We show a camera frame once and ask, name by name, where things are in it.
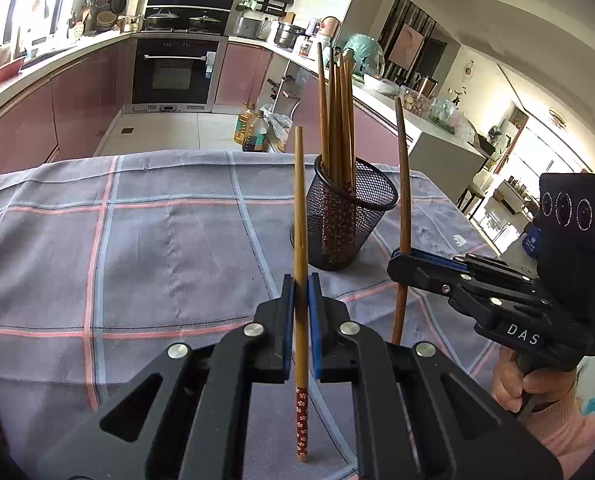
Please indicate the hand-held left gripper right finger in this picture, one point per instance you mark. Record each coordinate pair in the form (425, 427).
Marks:
(316, 330)

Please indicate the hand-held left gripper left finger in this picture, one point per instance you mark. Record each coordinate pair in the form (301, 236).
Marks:
(288, 320)

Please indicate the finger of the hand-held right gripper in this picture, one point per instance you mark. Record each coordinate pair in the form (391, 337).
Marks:
(427, 255)
(417, 275)

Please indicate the black mesh utensil holder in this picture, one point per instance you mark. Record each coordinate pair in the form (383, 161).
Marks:
(372, 220)

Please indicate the bunch of wooden chopsticks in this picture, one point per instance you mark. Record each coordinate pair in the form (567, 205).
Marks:
(335, 125)

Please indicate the person's right forearm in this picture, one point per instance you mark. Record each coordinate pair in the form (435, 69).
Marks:
(567, 425)

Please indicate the person's right hand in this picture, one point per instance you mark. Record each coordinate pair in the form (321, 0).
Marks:
(505, 380)

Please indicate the white kitchen counter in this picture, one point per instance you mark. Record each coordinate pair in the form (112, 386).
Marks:
(447, 165)

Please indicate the bag of green vegetables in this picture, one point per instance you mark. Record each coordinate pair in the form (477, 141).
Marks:
(450, 117)

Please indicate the grey plaid tablecloth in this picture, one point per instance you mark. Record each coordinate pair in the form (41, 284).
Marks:
(152, 260)

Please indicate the glass storage jar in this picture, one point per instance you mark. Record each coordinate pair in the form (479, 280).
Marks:
(415, 102)

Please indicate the cooking oil bottles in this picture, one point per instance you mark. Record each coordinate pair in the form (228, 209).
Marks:
(256, 135)

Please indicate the clear plastic bag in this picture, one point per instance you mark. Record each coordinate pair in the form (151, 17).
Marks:
(280, 127)

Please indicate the yellow cooking oil bottle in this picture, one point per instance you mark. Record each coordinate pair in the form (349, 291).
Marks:
(241, 127)

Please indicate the teal glass container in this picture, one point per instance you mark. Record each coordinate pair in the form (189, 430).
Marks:
(366, 52)

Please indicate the pink kettle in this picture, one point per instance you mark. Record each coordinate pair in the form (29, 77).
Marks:
(330, 27)

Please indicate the pink base cabinets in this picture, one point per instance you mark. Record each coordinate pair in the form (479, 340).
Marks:
(77, 100)
(242, 75)

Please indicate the stainless steel stockpot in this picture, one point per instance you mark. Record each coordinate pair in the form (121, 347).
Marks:
(288, 36)

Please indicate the black built-in oven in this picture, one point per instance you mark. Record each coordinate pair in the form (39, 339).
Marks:
(172, 75)

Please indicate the silver countertop appliance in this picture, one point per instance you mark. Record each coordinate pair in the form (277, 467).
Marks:
(247, 27)

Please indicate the black pot with lid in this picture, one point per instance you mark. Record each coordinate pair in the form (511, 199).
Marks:
(205, 22)

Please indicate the wok with glass lid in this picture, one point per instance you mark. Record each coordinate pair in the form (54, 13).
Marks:
(161, 20)

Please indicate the black integrated stove hood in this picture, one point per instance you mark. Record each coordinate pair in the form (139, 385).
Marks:
(187, 2)

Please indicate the hanging frying pan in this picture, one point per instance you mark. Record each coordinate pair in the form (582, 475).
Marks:
(118, 2)

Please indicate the red basin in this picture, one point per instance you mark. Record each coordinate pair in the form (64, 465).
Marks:
(8, 69)

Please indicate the round wall clock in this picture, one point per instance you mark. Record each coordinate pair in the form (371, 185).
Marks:
(469, 71)

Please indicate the framed wall picture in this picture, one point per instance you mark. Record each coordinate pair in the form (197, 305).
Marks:
(410, 42)

